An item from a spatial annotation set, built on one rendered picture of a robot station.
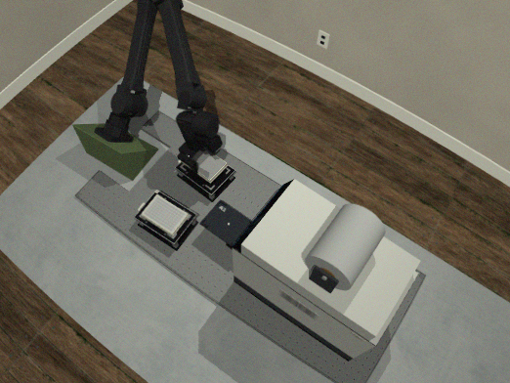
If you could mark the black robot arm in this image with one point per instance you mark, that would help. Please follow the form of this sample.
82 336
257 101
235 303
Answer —
124 103

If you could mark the white multi-well plate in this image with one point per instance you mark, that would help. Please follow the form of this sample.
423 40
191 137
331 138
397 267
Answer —
165 215

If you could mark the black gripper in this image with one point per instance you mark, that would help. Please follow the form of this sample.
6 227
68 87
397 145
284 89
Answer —
187 159

